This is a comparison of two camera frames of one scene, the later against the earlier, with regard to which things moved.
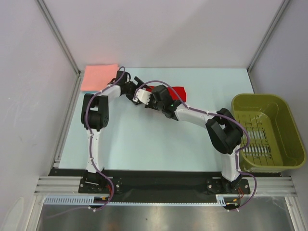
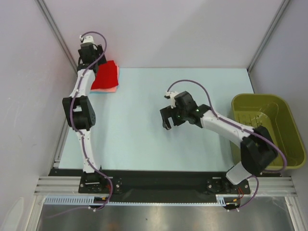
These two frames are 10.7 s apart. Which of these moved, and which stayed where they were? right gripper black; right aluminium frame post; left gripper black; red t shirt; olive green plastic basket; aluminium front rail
Moved: left gripper black; right gripper black; red t shirt
Stayed: aluminium front rail; right aluminium frame post; olive green plastic basket
